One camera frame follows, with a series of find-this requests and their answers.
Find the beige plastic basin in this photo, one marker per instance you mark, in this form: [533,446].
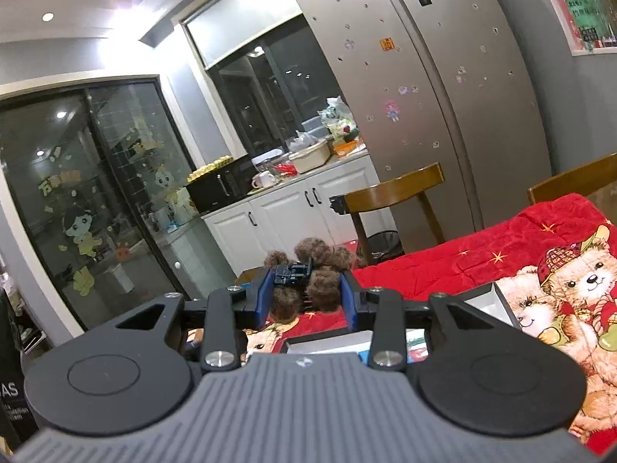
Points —
[311,156]

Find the dark box with white interior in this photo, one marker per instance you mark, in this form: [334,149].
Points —
[487,304]

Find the clear plastic container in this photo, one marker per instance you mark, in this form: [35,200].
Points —
[267,163]

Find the wooden chair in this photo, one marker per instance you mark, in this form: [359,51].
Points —
[385,193]
[578,181]

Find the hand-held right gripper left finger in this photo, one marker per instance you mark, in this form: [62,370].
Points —
[262,299]

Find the red packet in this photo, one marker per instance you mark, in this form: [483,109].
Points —
[287,169]

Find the brown pom-pom hair clip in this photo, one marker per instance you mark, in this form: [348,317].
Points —
[323,284]

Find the white bin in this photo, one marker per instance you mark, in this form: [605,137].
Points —
[119,278]

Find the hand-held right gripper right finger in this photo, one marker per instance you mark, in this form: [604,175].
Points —
[348,306]

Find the white kitchen cabinet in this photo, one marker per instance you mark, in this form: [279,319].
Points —
[289,212]

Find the green and white plastic bag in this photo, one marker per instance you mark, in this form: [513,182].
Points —
[337,118]

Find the wall poster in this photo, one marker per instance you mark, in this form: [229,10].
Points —
[585,14]

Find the white container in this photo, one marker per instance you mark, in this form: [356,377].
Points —
[182,205]

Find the black microwave oven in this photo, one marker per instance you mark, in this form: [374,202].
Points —
[217,185]

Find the dark kitchen window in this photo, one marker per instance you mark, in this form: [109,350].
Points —
[250,91]

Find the row of yellow objects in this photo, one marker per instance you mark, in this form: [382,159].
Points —
[207,169]

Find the round ceiling light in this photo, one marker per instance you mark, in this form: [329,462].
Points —
[47,16]

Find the orange sticker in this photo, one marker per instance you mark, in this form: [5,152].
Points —
[387,44]

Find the black printed bag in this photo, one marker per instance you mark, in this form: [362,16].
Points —
[12,347]

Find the light grey low cabinet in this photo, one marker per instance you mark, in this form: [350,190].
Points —
[197,255]

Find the cartoon girl sticker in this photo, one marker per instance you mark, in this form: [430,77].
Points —
[393,110]

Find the colourful printed book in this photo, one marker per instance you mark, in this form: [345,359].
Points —
[417,343]

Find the silver refrigerator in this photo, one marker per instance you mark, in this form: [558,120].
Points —
[434,106]

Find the glass sliding door with stickers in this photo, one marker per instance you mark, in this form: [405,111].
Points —
[48,178]

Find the white mug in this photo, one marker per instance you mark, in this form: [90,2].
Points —
[262,181]

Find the black mesh trash bin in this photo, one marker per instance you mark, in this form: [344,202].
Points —
[385,246]

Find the orange packet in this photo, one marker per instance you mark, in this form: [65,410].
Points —
[348,148]

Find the red bear printed blanket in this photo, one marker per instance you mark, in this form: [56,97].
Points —
[482,251]

